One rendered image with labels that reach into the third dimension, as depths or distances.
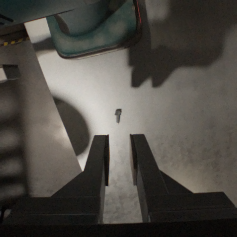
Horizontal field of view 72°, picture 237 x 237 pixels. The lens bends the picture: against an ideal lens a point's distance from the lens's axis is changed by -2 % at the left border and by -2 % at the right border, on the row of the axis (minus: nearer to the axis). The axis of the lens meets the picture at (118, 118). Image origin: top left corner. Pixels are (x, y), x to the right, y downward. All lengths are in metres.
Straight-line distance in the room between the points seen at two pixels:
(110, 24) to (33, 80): 0.85
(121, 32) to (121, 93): 0.10
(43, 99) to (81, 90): 0.75
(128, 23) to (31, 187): 1.23
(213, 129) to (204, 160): 0.06
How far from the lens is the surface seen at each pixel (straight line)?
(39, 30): 0.30
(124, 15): 0.22
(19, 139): 1.17
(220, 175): 0.40
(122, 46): 0.23
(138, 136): 0.15
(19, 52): 1.05
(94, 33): 0.21
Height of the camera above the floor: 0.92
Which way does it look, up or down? 73 degrees down
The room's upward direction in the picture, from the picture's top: 177 degrees clockwise
